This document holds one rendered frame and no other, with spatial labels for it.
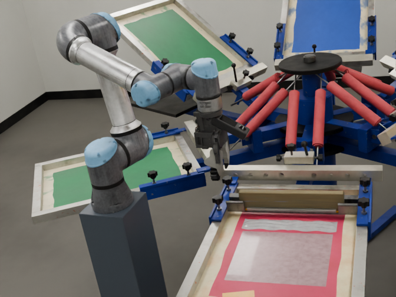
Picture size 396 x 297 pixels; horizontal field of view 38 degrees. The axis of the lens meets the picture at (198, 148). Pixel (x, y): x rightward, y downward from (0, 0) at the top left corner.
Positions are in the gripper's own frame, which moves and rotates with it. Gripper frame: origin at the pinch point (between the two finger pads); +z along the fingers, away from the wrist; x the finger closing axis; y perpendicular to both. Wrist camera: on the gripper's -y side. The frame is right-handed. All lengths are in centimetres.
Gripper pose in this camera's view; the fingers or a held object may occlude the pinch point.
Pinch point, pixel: (225, 168)
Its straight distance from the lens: 180.2
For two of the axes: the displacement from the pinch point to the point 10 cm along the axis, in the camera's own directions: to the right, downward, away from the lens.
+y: -9.2, -0.4, 4.0
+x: -3.8, 4.3, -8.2
